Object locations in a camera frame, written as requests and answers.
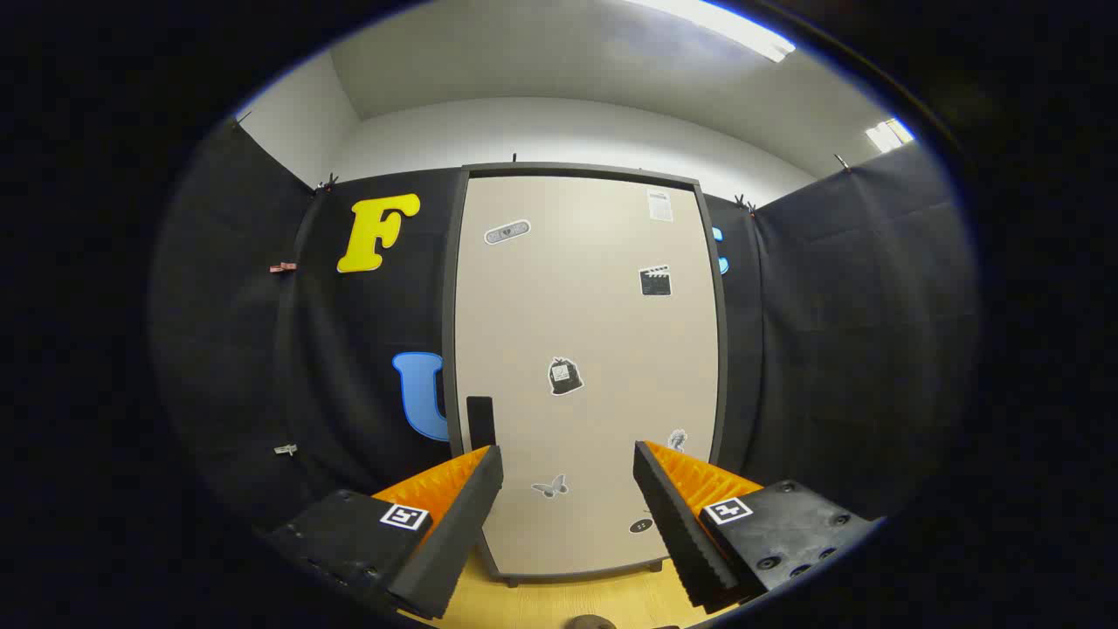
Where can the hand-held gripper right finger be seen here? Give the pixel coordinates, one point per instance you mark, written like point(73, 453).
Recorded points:
point(672, 533)

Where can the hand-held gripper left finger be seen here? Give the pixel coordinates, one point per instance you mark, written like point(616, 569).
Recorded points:
point(458, 533)

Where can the beige shoe cabinet door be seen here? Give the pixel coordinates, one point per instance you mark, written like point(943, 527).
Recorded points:
point(585, 332)

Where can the dark grey shoe cabinet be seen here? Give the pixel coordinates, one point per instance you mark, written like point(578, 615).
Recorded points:
point(449, 306)

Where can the black binder clip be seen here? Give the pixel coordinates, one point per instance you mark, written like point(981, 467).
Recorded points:
point(841, 162)
point(327, 183)
point(744, 203)

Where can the small ceiling light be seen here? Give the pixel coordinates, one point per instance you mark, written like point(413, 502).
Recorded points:
point(889, 134)

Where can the long ceiling light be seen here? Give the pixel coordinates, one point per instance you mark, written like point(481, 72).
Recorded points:
point(716, 24)

